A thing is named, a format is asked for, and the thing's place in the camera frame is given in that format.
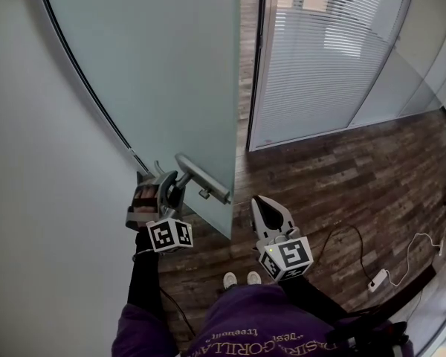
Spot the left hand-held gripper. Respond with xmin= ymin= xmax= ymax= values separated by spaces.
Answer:
xmin=125 ymin=171 xmax=194 ymax=254

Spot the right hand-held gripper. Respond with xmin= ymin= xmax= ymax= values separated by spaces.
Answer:
xmin=251 ymin=194 xmax=314 ymax=283

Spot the silver door lever handle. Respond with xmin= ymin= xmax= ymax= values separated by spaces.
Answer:
xmin=154 ymin=152 xmax=233 ymax=206

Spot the frosted glass door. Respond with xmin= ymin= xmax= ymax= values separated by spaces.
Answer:
xmin=40 ymin=0 xmax=243 ymax=242

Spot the person's left forearm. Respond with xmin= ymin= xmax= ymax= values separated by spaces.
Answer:
xmin=127 ymin=231 xmax=161 ymax=306

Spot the person's right forearm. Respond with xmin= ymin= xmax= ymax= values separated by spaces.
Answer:
xmin=278 ymin=275 xmax=349 ymax=326

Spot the person's left hand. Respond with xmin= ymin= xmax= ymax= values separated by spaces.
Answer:
xmin=132 ymin=184 xmax=159 ymax=213

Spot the purple printed shirt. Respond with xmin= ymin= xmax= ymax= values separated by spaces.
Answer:
xmin=111 ymin=283 xmax=410 ymax=357

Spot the white power strip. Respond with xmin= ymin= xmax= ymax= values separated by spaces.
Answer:
xmin=367 ymin=268 xmax=390 ymax=294

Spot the glass partition with blinds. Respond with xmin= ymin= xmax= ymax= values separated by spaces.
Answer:
xmin=259 ymin=0 xmax=418 ymax=152
xmin=349 ymin=0 xmax=446 ymax=128

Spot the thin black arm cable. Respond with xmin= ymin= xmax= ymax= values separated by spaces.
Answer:
xmin=158 ymin=286 xmax=197 ymax=337

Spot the white cable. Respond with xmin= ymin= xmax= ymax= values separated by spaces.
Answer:
xmin=386 ymin=232 xmax=445 ymax=288

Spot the black strap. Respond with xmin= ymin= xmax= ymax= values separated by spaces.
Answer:
xmin=337 ymin=268 xmax=438 ymax=325

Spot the black strapped device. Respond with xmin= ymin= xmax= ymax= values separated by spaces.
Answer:
xmin=325 ymin=320 xmax=410 ymax=357

